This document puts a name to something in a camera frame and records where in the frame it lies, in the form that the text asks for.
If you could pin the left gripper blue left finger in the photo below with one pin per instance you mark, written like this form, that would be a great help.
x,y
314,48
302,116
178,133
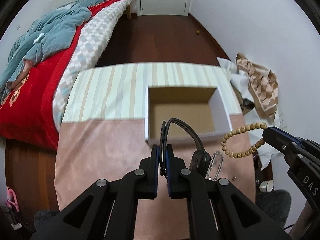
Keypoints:
x,y
142,183

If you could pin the white cardboard box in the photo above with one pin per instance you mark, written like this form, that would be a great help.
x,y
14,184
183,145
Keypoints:
x,y
202,108

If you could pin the beige geometric pattern scarf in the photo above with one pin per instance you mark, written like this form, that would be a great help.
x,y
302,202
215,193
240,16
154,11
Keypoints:
x,y
262,86

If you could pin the black smart band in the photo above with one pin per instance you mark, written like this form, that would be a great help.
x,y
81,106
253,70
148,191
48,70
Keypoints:
x,y
185,147

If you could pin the black fuzzy cushion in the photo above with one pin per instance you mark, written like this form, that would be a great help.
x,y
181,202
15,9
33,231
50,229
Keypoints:
x,y
276,204

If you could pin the small white cup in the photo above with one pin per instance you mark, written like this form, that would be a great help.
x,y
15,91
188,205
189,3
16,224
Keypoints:
x,y
266,186

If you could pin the red bed blanket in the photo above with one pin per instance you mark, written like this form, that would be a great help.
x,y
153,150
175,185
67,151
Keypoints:
x,y
26,113

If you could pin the pink hanger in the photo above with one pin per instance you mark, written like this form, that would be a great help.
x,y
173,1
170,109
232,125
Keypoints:
x,y
11,201

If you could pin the pink and striped table cloth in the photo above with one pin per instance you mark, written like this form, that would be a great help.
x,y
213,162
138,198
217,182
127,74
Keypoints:
x,y
102,136

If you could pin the checkered bed sheet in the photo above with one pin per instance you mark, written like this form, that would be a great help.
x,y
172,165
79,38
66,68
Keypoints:
x,y
94,37

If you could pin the teal blue quilt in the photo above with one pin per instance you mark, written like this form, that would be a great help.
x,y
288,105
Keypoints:
x,y
47,36

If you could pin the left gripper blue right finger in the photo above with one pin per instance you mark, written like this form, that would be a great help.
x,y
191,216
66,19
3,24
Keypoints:
x,y
182,181

